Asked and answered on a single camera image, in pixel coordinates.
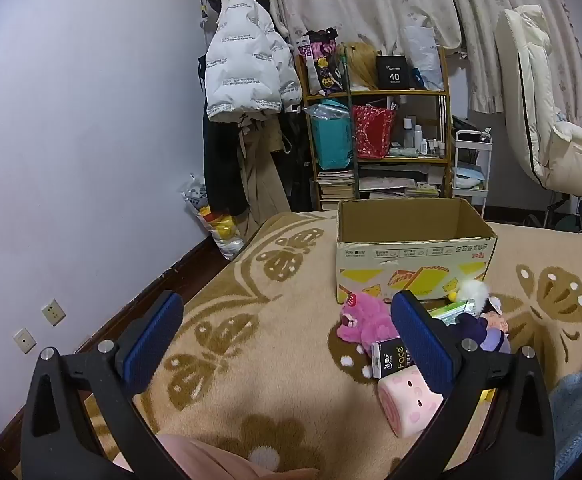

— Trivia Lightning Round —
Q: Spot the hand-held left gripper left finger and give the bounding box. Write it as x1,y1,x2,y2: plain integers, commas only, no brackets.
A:
21,290,186,480

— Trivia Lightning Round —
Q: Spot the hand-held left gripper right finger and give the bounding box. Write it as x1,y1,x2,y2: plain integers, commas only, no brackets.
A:
390,289,556,480

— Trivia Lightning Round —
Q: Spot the green tissue pack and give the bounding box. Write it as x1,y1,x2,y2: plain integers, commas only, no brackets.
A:
428,299,478,326

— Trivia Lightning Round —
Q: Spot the purple-haired plush doll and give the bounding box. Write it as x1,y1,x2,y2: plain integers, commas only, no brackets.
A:
453,302,512,356

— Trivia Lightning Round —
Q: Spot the pink plush bear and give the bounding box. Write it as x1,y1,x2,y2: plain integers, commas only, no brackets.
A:
336,291,402,346

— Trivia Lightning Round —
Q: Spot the printed cardboard box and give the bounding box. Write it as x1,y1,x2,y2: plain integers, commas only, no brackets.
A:
336,197,498,306

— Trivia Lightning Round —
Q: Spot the black tissue pack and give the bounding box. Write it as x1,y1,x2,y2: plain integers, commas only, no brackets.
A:
371,337,414,380

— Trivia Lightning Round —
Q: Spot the pink plush roll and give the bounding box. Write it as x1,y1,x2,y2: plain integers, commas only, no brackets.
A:
377,364,444,438

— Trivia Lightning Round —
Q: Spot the white fluffy plush toy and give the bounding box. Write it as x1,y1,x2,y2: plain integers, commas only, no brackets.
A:
446,280,494,316

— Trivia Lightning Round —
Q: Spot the plastic bag with yellow contents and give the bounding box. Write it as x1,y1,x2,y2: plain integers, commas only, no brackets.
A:
181,174,246,261

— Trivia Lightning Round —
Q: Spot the pile of papers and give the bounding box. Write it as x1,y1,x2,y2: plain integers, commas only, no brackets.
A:
358,162,442,198

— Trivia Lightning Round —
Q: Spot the blue fluffy blanket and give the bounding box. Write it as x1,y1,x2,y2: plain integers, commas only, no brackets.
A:
548,360,582,480

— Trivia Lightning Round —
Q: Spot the stack of books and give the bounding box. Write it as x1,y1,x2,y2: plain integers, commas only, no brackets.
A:
317,170,356,211

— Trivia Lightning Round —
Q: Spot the white trolley cart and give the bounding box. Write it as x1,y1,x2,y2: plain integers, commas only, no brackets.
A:
451,127,494,221

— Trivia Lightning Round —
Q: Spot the black coat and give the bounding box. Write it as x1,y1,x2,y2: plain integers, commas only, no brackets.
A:
202,55,252,216

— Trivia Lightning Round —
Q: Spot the beige coat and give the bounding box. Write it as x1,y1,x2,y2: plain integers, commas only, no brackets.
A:
236,119,292,238

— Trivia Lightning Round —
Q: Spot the group of cosmetic bottles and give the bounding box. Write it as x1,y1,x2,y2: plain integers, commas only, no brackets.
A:
401,117,446,157

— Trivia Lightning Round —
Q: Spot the red patterned bag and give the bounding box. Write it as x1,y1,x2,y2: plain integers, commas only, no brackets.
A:
353,105,398,160

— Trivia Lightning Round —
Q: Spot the black hanging garment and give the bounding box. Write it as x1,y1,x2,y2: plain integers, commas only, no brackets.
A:
277,109,318,212

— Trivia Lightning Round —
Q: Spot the teal bag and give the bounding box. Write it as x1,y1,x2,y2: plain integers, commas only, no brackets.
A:
308,100,354,170

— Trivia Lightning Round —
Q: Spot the wooden shelf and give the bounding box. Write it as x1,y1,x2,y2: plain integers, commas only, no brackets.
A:
295,47,454,211

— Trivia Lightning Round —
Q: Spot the black box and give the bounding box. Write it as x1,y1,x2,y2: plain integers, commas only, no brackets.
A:
376,55,412,90

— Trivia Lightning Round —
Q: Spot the cream padded chair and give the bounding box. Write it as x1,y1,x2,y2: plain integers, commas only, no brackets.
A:
495,5,582,196

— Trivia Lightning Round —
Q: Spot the blonde wig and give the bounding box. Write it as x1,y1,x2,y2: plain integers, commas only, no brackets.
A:
337,42,382,92

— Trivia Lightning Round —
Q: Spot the white plastic bag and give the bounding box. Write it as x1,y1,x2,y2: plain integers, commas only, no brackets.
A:
401,25,444,91

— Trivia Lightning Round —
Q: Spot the white puffer jacket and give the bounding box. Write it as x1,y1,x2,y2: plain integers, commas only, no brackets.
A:
205,0,304,122

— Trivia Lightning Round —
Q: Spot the colourful printed bag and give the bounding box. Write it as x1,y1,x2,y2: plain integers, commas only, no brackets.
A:
298,30,344,96

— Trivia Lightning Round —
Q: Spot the white wall socket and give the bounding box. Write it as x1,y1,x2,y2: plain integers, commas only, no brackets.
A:
41,299,66,326
12,329,36,353

